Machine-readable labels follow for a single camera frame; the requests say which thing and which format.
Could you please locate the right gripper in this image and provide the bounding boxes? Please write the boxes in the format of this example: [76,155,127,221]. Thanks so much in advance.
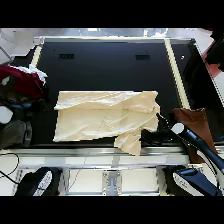
[140,128,177,147]

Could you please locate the cream shirt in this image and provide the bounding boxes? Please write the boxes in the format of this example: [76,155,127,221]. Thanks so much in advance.
[52,89,161,157]

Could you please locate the brown garment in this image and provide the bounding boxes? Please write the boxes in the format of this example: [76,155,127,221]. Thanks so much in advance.
[172,106,218,164]

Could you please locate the white garment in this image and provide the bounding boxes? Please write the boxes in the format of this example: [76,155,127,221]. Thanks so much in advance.
[15,63,48,85]

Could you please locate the red garment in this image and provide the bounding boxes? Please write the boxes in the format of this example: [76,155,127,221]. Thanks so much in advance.
[0,64,46,101]

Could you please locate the silver frame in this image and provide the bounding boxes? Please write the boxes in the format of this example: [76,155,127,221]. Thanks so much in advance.
[0,34,224,197]

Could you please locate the black cable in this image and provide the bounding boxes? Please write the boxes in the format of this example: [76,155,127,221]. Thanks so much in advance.
[0,152,21,185]

